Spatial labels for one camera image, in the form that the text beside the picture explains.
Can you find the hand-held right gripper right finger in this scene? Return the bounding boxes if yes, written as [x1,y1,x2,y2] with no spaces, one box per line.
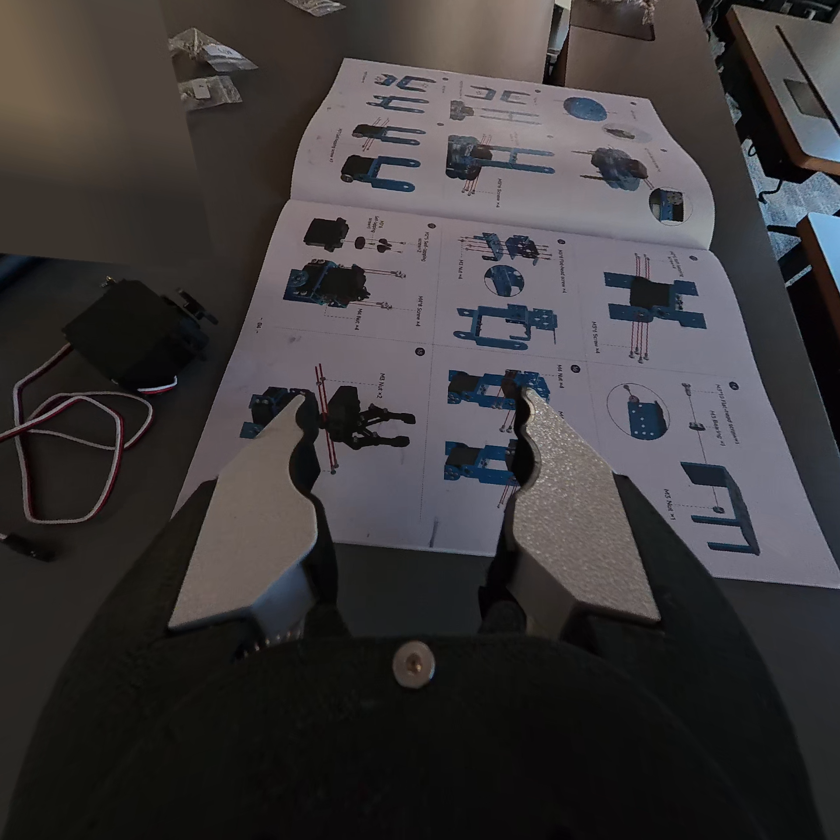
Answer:
[482,386,662,642]

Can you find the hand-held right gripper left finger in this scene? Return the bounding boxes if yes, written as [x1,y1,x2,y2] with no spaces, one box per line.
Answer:
[167,392,341,641]

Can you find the pink white wire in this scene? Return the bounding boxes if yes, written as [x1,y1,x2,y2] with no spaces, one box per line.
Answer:
[0,341,179,563]

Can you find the pale desk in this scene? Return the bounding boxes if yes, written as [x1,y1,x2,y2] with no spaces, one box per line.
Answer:
[796,213,840,342]

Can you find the printed instruction sheet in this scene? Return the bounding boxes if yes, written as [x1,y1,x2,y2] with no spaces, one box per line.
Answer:
[172,58,840,588]

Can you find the scattered small screw bags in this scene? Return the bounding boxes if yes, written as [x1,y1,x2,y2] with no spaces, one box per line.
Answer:
[167,0,347,112]

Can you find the crumpled clear bags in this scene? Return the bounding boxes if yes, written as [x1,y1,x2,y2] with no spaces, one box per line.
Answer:
[584,0,657,26]

